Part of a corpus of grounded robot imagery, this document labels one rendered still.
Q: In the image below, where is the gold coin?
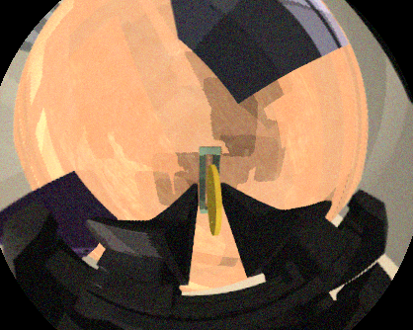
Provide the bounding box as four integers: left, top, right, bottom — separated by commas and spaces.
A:
206, 164, 222, 236

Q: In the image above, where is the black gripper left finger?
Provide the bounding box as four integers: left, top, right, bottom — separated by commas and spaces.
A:
86, 184, 199, 286

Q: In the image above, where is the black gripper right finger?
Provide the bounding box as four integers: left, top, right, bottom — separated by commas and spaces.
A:
221, 182, 333, 278

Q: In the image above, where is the dark green rectangular frame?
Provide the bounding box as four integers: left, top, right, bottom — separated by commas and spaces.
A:
199, 146, 221, 213

